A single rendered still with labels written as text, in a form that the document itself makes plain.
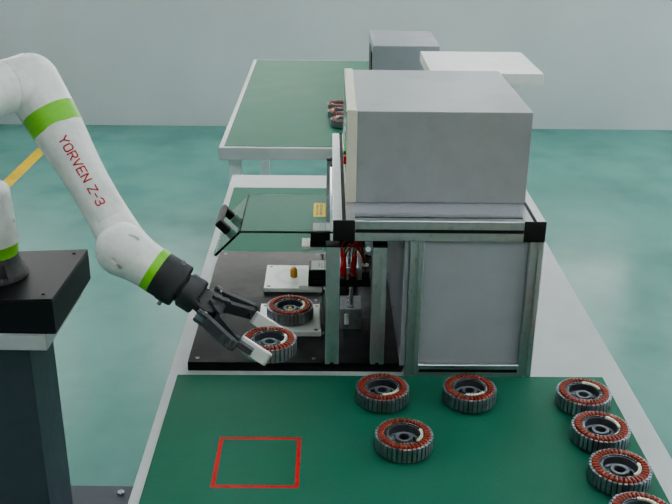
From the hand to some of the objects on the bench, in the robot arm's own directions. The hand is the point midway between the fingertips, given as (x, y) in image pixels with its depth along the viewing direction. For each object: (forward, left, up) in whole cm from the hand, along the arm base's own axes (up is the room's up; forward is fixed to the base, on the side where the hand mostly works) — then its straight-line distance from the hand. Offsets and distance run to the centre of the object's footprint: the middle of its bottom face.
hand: (267, 341), depth 187 cm
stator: (-4, +32, -10) cm, 34 cm away
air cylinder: (+10, +36, -12) cm, 39 cm away
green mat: (+29, -14, -16) cm, 36 cm away
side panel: (+39, +21, -16) cm, 47 cm away
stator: (+40, +10, -16) cm, 44 cm away
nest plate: (-10, +56, -11) cm, 58 cm away
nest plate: (-4, +32, -11) cm, 35 cm away
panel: (+18, +50, -12) cm, 54 cm away
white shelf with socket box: (+30, +145, -14) cm, 149 cm away
